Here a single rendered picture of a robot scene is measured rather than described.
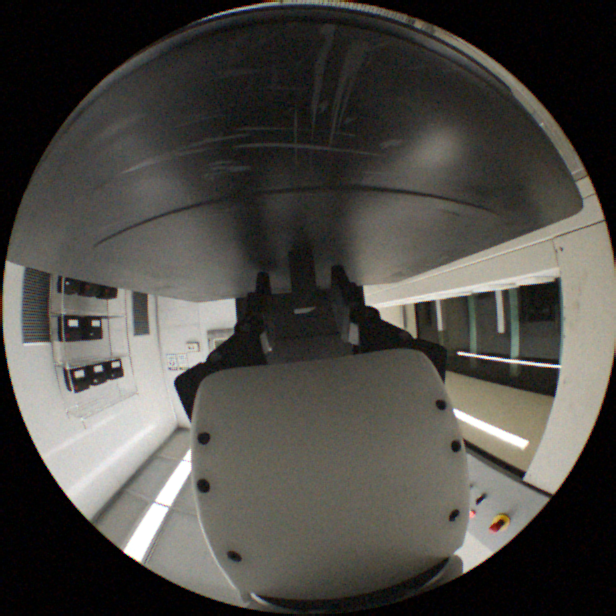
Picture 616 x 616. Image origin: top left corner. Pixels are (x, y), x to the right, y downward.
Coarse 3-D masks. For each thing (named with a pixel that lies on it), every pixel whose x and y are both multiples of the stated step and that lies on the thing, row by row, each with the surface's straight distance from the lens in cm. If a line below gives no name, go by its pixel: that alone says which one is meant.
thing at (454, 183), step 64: (128, 64) 7; (192, 64) 4; (256, 64) 4; (320, 64) 4; (384, 64) 4; (448, 64) 4; (64, 128) 6; (128, 128) 5; (192, 128) 4; (256, 128) 4; (320, 128) 4; (384, 128) 5; (448, 128) 5; (512, 128) 6; (64, 192) 7; (128, 192) 6; (192, 192) 6; (256, 192) 6; (320, 192) 6; (384, 192) 7; (448, 192) 8; (512, 192) 9; (576, 192) 12; (64, 256) 11; (128, 256) 11; (192, 256) 11; (256, 256) 11; (320, 256) 13; (384, 256) 15; (448, 256) 18
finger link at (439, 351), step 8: (416, 344) 12; (424, 344) 12; (432, 344) 12; (424, 352) 12; (432, 352) 12; (440, 352) 12; (432, 360) 11; (440, 360) 12; (440, 368) 11; (440, 376) 11
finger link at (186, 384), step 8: (192, 368) 11; (200, 368) 11; (208, 368) 11; (184, 376) 11; (192, 376) 11; (200, 376) 11; (176, 384) 11; (184, 384) 11; (192, 384) 11; (184, 392) 11; (192, 392) 11; (184, 400) 11; (192, 400) 11; (184, 408) 11; (192, 408) 10
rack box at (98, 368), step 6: (96, 360) 296; (90, 366) 272; (96, 366) 277; (102, 366) 285; (90, 372) 273; (96, 372) 277; (102, 372) 284; (90, 378) 275; (96, 378) 274; (102, 378) 284; (90, 384) 281; (96, 384) 276
